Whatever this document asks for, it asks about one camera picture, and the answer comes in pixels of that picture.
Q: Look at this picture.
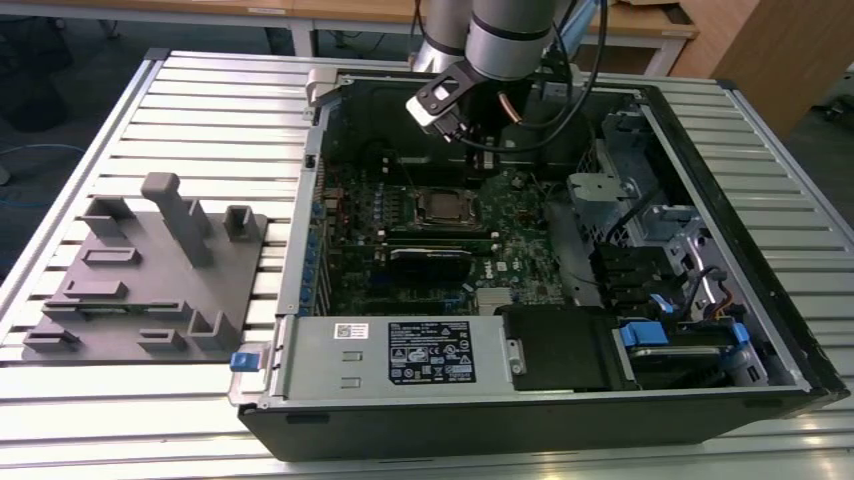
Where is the metal wire locking lever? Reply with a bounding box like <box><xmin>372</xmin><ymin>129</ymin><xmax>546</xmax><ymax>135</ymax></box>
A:
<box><xmin>396</xmin><ymin>157</ymin><xmax>420</xmax><ymax>195</ymax></box>

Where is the silver-topped CPU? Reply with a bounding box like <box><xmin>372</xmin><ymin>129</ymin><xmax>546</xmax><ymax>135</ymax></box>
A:
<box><xmin>426</xmin><ymin>192</ymin><xmax>470</xmax><ymax>221</ymax></box>

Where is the metal socket cover frame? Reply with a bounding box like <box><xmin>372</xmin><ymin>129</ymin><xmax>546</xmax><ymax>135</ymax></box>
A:
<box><xmin>416</xmin><ymin>188</ymin><xmax>480</xmax><ymax>227</ymax></box>

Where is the CPU socket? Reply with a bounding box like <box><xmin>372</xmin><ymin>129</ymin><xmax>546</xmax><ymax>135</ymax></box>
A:
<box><xmin>410</xmin><ymin>185</ymin><xmax>489</xmax><ymax>232</ymax></box>

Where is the black RAM slot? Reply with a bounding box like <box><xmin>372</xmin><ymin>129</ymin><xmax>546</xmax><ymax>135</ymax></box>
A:
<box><xmin>383</xmin><ymin>224</ymin><xmax>502</xmax><ymax>241</ymax></box>

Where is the green motherboard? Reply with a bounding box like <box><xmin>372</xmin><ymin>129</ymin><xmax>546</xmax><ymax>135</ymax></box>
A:
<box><xmin>318</xmin><ymin>164</ymin><xmax>593</xmax><ymax>319</ymax></box>

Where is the black graphics card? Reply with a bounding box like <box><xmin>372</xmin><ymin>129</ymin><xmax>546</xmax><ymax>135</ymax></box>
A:
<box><xmin>386</xmin><ymin>245</ymin><xmax>476</xmax><ymax>296</ymax></box>

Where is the silver drive cage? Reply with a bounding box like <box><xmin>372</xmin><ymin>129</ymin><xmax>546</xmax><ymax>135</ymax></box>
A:
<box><xmin>599</xmin><ymin>112</ymin><xmax>753</xmax><ymax>321</ymax></box>

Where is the silver finned heat sink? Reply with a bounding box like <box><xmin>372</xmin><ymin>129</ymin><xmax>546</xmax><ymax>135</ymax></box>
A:
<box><xmin>476</xmin><ymin>285</ymin><xmax>522</xmax><ymax>307</ymax></box>

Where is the wooden cabinet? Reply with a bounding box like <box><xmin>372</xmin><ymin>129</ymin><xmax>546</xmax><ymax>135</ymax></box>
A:
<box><xmin>670</xmin><ymin>0</ymin><xmax>854</xmax><ymax>141</ymax></box>

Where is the black fan shroud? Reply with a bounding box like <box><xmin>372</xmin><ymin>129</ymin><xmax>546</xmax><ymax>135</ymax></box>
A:
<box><xmin>499</xmin><ymin>304</ymin><xmax>642</xmax><ymax>394</ymax></box>

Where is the silver power supply unit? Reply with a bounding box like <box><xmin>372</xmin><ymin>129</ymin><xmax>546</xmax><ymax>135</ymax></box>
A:
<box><xmin>263</xmin><ymin>314</ymin><xmax>529</xmax><ymax>401</ymax></box>

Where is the grey parts rack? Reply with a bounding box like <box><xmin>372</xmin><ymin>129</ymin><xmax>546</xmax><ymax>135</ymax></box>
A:
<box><xmin>19</xmin><ymin>172</ymin><xmax>272</xmax><ymax>364</ymax></box>

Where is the black PC case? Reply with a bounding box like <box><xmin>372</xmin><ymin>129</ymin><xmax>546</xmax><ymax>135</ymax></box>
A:
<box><xmin>236</xmin><ymin>67</ymin><xmax>853</xmax><ymax>464</ymax></box>

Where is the green RAM stick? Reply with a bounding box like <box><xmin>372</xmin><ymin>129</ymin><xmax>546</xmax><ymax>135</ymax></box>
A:
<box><xmin>76</xmin><ymin>304</ymin><xmax>152</xmax><ymax>317</ymax></box>

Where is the black office chair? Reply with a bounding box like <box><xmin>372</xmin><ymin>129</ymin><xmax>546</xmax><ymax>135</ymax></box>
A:
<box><xmin>0</xmin><ymin>14</ymin><xmax>75</xmax><ymax>134</ymax></box>

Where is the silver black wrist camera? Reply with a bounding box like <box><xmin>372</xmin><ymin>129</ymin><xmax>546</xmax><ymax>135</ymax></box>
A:
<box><xmin>404</xmin><ymin>73</ymin><xmax>472</xmax><ymax>144</ymax></box>

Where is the silver metal bracket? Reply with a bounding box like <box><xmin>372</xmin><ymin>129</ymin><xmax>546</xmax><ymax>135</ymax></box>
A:
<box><xmin>566</xmin><ymin>172</ymin><xmax>635</xmax><ymax>201</ymax></box>

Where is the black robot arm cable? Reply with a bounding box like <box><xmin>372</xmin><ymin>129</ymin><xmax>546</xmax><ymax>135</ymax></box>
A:
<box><xmin>456</xmin><ymin>0</ymin><xmax>610</xmax><ymax>151</ymax></box>

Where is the wooden desk white frame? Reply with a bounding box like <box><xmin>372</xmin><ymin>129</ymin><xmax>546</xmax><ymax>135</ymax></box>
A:
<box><xmin>0</xmin><ymin>0</ymin><xmax>315</xmax><ymax>59</ymax></box>
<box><xmin>310</xmin><ymin>0</ymin><xmax>701</xmax><ymax>77</ymax></box>

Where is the black drive cable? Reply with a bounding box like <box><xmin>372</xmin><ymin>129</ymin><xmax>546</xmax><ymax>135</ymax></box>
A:
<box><xmin>685</xmin><ymin>265</ymin><xmax>730</xmax><ymax>319</ymax></box>

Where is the blue disk carrier handle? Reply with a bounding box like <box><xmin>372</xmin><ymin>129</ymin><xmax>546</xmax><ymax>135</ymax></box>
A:
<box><xmin>617</xmin><ymin>322</ymin><xmax>671</xmax><ymax>347</ymax></box>

